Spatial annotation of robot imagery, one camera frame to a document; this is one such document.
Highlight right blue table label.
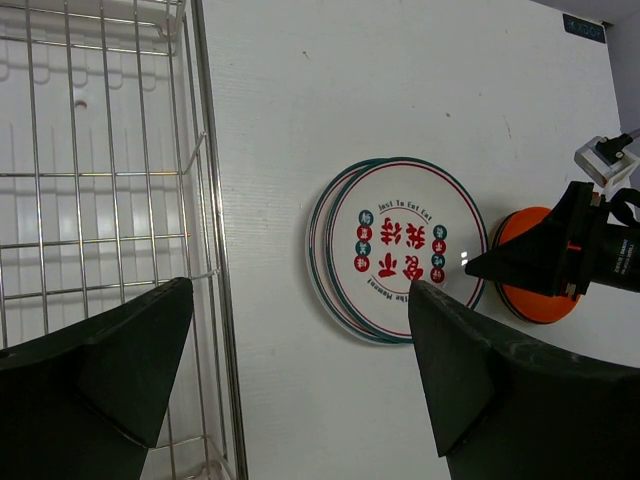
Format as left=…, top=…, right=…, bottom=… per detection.
left=562, top=13, right=606, bottom=44

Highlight white plate red characters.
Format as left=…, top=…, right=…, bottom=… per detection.
left=323, top=157, right=488, bottom=344
left=304, top=159, right=385, bottom=344

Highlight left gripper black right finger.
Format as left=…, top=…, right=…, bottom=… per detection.
left=408, top=281, right=639, bottom=479

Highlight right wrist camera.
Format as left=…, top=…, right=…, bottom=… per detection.
left=574, top=131, right=639, bottom=189

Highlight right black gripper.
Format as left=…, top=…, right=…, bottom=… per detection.
left=464, top=181, right=639, bottom=299

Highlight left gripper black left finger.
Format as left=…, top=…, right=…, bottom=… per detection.
left=1, top=277, right=194, bottom=479

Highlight orange plate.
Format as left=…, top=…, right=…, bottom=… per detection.
left=499, top=206, right=581, bottom=325

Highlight wire dish rack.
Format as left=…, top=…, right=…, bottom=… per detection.
left=0, top=0, right=250, bottom=480

